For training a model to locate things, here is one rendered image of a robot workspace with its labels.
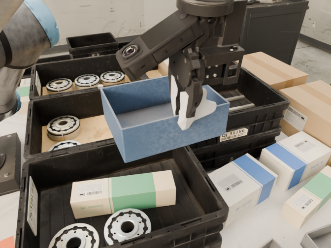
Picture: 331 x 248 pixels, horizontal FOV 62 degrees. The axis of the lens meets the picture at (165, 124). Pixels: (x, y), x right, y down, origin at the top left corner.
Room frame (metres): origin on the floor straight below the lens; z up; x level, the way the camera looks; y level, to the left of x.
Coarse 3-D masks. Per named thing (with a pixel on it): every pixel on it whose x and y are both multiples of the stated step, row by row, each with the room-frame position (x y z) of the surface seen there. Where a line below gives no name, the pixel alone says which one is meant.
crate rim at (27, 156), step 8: (56, 96) 0.78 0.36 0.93; (64, 96) 0.78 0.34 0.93; (32, 104) 0.73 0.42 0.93; (32, 112) 0.69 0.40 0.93; (32, 120) 0.65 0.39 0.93; (24, 144) 0.54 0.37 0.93; (80, 144) 0.54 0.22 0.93; (88, 144) 0.54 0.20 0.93; (96, 144) 0.54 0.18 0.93; (24, 152) 0.51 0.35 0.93; (48, 152) 0.51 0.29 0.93; (56, 152) 0.51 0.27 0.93
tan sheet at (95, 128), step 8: (80, 120) 0.79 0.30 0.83; (88, 120) 0.79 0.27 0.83; (96, 120) 0.79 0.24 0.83; (104, 120) 0.79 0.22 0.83; (88, 128) 0.74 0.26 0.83; (96, 128) 0.74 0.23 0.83; (104, 128) 0.74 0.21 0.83; (48, 136) 0.70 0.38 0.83; (80, 136) 0.70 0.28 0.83; (88, 136) 0.70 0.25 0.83; (96, 136) 0.70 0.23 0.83; (104, 136) 0.70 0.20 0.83; (112, 136) 0.70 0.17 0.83; (48, 144) 0.66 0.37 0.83
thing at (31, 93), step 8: (96, 56) 1.13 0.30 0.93; (104, 56) 1.13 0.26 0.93; (112, 56) 1.14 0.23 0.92; (40, 64) 1.04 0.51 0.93; (48, 64) 1.05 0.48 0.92; (32, 72) 0.96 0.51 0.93; (32, 80) 0.90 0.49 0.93; (32, 88) 0.86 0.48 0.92; (88, 88) 0.84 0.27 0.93; (96, 88) 0.84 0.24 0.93; (32, 96) 0.78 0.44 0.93; (40, 96) 0.78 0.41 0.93; (48, 96) 0.78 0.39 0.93
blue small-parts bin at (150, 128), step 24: (120, 96) 0.48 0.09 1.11; (144, 96) 0.50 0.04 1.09; (168, 96) 0.52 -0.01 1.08; (216, 96) 0.45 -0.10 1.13; (120, 120) 0.45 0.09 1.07; (144, 120) 0.45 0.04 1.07; (168, 120) 0.36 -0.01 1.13; (216, 120) 0.40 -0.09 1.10; (120, 144) 0.35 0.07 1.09; (144, 144) 0.35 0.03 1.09; (168, 144) 0.36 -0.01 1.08
